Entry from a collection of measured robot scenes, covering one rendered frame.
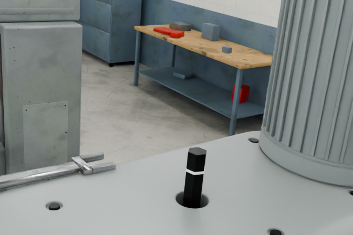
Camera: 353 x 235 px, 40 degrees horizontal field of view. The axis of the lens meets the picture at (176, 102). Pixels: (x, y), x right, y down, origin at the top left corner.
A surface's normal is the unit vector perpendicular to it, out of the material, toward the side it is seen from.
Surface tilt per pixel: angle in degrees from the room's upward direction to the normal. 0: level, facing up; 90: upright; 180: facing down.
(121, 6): 90
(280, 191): 0
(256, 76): 90
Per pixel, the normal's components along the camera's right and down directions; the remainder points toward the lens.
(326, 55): -0.63, 0.21
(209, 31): -0.83, 0.12
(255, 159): 0.08, -0.94
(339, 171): -0.19, 0.31
